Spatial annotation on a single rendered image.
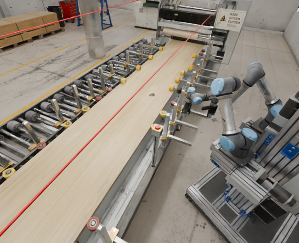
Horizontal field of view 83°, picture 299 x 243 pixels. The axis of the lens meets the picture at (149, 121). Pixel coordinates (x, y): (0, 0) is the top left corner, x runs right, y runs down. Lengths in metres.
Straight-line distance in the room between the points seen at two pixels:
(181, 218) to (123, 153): 1.13
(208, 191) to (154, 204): 0.67
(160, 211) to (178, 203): 0.25
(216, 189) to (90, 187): 1.49
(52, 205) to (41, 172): 0.30
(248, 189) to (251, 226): 0.82
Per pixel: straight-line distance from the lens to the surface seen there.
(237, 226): 2.22
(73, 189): 1.46
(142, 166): 1.80
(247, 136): 1.41
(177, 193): 2.39
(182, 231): 2.26
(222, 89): 1.30
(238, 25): 3.98
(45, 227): 1.43
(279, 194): 1.62
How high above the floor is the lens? 2.15
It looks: 43 degrees down
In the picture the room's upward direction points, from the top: 3 degrees clockwise
